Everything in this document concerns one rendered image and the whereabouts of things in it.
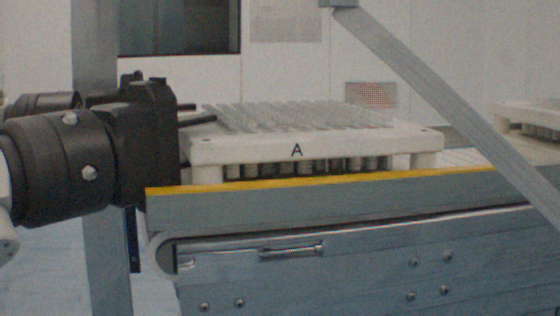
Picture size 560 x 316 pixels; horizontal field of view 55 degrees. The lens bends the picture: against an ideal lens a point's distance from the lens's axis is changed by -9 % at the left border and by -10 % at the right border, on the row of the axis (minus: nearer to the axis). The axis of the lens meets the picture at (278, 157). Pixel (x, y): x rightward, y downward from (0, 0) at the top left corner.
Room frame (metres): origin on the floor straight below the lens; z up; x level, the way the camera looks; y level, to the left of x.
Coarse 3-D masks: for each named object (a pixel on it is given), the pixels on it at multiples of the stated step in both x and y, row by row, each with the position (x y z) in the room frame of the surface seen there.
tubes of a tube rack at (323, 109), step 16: (224, 112) 0.64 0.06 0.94; (240, 112) 0.61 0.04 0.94; (256, 112) 0.61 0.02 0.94; (272, 112) 0.61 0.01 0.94; (288, 112) 0.61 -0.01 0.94; (304, 112) 0.62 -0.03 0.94; (320, 112) 0.61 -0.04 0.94; (336, 112) 0.62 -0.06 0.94; (352, 112) 0.62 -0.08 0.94; (240, 128) 0.55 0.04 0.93; (240, 176) 0.56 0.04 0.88
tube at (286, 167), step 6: (282, 120) 0.55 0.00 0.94; (288, 120) 0.56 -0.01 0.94; (282, 126) 0.55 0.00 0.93; (288, 126) 0.54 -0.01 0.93; (288, 132) 0.54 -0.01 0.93; (282, 162) 0.55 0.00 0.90; (288, 162) 0.54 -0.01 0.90; (282, 168) 0.55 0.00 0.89; (288, 168) 0.54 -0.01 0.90; (282, 174) 0.55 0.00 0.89; (288, 174) 0.54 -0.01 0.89
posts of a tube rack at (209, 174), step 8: (432, 152) 0.55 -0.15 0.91; (416, 160) 0.55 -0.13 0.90; (424, 160) 0.55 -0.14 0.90; (432, 160) 0.55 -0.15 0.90; (192, 168) 0.50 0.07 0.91; (200, 168) 0.49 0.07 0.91; (208, 168) 0.49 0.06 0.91; (216, 168) 0.49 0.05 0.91; (416, 168) 0.55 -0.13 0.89; (424, 168) 0.55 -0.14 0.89; (192, 176) 0.50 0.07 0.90; (200, 176) 0.49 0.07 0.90; (208, 176) 0.49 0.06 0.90; (216, 176) 0.49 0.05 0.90; (192, 184) 0.50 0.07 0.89; (200, 184) 0.49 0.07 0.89
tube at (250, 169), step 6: (246, 126) 0.54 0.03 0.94; (252, 126) 0.54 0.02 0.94; (246, 132) 0.54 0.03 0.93; (252, 132) 0.54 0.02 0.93; (246, 168) 0.54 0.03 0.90; (252, 168) 0.54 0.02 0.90; (246, 174) 0.54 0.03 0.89; (252, 174) 0.54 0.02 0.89; (246, 180) 0.54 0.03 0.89; (252, 180) 0.54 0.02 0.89
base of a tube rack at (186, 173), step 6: (180, 150) 0.69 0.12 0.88; (396, 162) 0.62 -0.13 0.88; (402, 162) 0.62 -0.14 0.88; (186, 168) 0.59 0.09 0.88; (396, 168) 0.59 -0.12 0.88; (402, 168) 0.59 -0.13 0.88; (408, 168) 0.59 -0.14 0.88; (180, 174) 0.57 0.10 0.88; (186, 174) 0.57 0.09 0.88; (312, 174) 0.57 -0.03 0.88; (330, 174) 0.57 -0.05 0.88; (348, 174) 0.57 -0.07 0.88; (186, 180) 0.54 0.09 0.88; (222, 180) 0.54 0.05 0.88; (240, 180) 0.54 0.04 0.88; (258, 180) 0.54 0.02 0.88
